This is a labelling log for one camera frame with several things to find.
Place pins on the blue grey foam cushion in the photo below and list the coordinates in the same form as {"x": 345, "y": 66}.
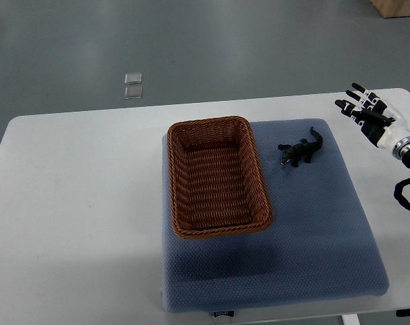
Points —
{"x": 319, "y": 246}

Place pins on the upper floor plate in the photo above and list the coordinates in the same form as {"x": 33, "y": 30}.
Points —
{"x": 133, "y": 78}

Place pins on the brown wicker basket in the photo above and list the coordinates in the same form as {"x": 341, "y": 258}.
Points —
{"x": 216, "y": 182}

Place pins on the wooden box corner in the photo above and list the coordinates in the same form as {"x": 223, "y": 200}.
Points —
{"x": 392, "y": 8}

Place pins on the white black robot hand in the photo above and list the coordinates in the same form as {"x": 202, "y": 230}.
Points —
{"x": 380, "y": 122}

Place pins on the dark toy crocodile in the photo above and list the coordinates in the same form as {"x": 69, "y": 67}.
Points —
{"x": 303, "y": 150}

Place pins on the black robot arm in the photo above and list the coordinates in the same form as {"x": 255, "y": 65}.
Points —
{"x": 401, "y": 151}

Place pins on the lower floor plate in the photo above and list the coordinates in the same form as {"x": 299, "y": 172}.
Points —
{"x": 133, "y": 92}

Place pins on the floor plate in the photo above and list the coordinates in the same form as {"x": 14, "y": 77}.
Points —
{"x": 133, "y": 78}
{"x": 133, "y": 92}

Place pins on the black table clamp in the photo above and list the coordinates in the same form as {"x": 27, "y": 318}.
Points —
{"x": 401, "y": 313}

